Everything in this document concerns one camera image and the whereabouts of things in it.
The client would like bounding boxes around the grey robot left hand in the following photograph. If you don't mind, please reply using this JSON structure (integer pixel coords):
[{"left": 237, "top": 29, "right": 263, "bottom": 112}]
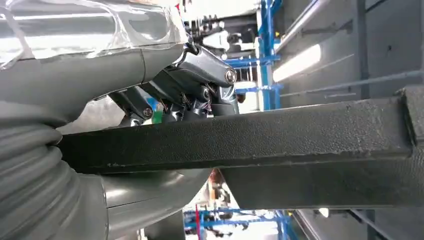
[{"left": 0, "top": 43, "right": 240, "bottom": 240}]

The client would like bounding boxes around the clear taped plastic cover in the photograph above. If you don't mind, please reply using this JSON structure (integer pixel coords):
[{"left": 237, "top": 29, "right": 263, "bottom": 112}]
[{"left": 0, "top": 0, "right": 189, "bottom": 69}]

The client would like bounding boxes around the blue metal shelving rack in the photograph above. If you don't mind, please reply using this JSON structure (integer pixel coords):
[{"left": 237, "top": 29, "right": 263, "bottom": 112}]
[{"left": 183, "top": 0, "right": 299, "bottom": 240}]

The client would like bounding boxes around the long ceiling light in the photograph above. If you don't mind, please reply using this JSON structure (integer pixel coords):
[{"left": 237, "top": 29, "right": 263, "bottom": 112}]
[{"left": 272, "top": 43, "right": 323, "bottom": 83}]

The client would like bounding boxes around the grey ceiling pipe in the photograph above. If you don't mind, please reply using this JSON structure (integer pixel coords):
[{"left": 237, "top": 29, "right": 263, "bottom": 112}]
[{"left": 274, "top": 0, "right": 332, "bottom": 55}]

